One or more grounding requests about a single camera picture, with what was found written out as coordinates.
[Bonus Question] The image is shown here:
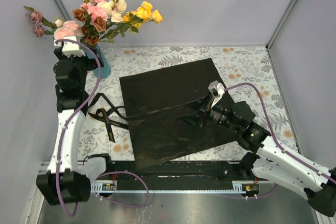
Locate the yellow rose stem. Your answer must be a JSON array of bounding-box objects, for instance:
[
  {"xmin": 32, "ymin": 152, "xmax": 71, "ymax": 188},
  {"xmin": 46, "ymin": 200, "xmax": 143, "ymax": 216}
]
[{"xmin": 117, "ymin": 1, "xmax": 163, "ymax": 37}]

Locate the cream rose stem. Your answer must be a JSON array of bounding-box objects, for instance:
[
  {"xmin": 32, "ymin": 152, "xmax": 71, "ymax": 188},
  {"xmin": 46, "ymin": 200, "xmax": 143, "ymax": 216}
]
[{"xmin": 97, "ymin": 0, "xmax": 127, "ymax": 16}]

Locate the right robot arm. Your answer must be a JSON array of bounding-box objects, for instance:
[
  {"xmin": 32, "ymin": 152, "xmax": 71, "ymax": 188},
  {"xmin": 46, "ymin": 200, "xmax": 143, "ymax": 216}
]
[{"xmin": 177, "ymin": 94, "xmax": 335, "ymax": 217}]

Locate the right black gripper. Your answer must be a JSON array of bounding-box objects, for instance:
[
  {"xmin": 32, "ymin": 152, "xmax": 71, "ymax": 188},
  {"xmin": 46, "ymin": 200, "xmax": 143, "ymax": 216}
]
[{"xmin": 176, "ymin": 90, "xmax": 241, "ymax": 133}]

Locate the black printed ribbon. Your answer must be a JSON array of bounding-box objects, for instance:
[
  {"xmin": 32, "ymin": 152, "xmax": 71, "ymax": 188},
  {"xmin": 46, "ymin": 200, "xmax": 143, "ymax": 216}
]
[{"xmin": 88, "ymin": 93, "xmax": 129, "ymax": 143}]

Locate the small cream bud stem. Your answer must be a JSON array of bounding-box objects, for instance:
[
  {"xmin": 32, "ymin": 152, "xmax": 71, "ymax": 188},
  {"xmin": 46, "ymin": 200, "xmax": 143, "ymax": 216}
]
[{"xmin": 110, "ymin": 10, "xmax": 123, "ymax": 23}]

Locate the mauve rose stem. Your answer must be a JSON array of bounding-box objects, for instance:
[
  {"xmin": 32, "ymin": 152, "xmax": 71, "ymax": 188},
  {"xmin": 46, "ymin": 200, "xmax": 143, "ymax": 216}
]
[{"xmin": 24, "ymin": 6, "xmax": 57, "ymax": 38}]

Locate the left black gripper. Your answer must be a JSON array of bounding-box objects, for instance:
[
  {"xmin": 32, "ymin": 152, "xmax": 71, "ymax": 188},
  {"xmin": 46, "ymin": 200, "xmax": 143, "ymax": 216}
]
[{"xmin": 56, "ymin": 46, "xmax": 103, "ymax": 90}]

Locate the black wrapping paper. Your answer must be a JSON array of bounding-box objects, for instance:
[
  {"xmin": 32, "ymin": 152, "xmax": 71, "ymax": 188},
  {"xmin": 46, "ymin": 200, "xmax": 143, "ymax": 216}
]
[{"xmin": 119, "ymin": 57, "xmax": 249, "ymax": 169}]

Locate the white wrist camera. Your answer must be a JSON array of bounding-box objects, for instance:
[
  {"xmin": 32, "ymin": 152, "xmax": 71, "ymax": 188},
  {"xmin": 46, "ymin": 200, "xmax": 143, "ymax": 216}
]
[
  {"xmin": 54, "ymin": 36, "xmax": 85, "ymax": 58},
  {"xmin": 208, "ymin": 80, "xmax": 225, "ymax": 108}
]

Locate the teal cylindrical vase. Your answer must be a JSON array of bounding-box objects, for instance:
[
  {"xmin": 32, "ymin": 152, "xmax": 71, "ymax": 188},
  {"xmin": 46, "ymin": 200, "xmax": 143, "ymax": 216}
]
[{"xmin": 88, "ymin": 45, "xmax": 111, "ymax": 79}]

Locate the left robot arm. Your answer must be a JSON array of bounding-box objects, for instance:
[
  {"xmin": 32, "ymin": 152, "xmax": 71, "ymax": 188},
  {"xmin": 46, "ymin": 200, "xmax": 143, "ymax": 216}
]
[{"xmin": 36, "ymin": 48, "xmax": 114, "ymax": 206}]

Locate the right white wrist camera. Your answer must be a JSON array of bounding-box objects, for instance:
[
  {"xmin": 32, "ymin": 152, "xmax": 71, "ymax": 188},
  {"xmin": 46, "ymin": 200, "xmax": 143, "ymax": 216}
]
[{"xmin": 208, "ymin": 80, "xmax": 225, "ymax": 108}]

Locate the rust rose stem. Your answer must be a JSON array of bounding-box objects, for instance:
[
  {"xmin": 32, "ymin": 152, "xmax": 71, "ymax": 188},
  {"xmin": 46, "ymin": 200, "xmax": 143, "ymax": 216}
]
[{"xmin": 72, "ymin": 7, "xmax": 108, "ymax": 47}]

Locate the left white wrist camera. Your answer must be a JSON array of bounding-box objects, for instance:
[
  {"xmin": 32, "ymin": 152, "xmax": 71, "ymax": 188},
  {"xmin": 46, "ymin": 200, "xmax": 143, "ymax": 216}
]
[{"xmin": 54, "ymin": 36, "xmax": 85, "ymax": 58}]

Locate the floral tablecloth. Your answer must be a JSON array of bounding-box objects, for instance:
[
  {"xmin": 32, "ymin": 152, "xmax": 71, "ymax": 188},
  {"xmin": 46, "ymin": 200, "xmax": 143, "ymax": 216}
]
[{"xmin": 78, "ymin": 46, "xmax": 299, "ymax": 161}]

